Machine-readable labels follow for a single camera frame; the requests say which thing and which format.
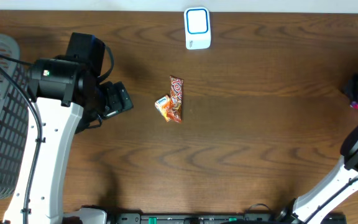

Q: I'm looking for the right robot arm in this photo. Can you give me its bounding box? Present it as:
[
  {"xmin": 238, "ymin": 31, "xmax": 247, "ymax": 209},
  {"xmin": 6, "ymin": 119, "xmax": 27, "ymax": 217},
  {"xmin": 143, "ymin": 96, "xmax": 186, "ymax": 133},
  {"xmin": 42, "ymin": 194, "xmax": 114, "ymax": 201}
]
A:
[{"xmin": 275, "ymin": 73, "xmax": 358, "ymax": 223}]

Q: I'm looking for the grey plastic mesh basket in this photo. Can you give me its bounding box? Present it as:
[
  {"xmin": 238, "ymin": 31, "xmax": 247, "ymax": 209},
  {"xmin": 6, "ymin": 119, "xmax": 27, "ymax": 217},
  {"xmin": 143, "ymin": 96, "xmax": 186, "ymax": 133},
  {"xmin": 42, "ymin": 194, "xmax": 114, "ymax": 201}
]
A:
[{"xmin": 0, "ymin": 34, "xmax": 29, "ymax": 199}]

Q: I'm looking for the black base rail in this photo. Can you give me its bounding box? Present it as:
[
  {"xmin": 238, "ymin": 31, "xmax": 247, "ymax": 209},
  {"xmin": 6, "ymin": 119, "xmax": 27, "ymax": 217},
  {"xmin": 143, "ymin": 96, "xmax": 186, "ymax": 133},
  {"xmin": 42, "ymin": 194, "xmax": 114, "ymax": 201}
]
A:
[{"xmin": 111, "ymin": 213, "xmax": 278, "ymax": 224}]

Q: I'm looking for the white barcode scanner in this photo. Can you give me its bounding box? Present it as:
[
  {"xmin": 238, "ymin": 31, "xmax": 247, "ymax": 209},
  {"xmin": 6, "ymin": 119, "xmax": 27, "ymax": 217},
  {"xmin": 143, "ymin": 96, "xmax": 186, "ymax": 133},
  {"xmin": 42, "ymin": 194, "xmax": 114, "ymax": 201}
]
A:
[{"xmin": 183, "ymin": 7, "xmax": 211, "ymax": 50}]

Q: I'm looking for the orange chocolate bar wrapper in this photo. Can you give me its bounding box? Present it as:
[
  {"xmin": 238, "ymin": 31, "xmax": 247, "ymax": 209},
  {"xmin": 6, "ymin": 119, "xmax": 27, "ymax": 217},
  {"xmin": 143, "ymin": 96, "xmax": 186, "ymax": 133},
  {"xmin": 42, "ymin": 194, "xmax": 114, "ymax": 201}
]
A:
[{"xmin": 167, "ymin": 76, "xmax": 183, "ymax": 123}]

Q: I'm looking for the orange Kleenex tissue pack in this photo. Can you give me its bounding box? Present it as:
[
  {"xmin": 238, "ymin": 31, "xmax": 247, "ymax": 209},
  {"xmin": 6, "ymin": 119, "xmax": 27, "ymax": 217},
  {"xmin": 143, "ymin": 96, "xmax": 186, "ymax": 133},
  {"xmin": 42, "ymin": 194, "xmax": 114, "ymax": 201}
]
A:
[{"xmin": 155, "ymin": 95, "xmax": 170, "ymax": 122}]

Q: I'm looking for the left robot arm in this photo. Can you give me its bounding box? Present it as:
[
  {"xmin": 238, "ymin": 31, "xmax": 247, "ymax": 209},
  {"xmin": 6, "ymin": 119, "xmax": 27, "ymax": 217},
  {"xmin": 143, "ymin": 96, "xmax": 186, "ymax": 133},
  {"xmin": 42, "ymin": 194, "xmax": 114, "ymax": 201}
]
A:
[{"xmin": 2, "ymin": 33, "xmax": 133, "ymax": 223}]

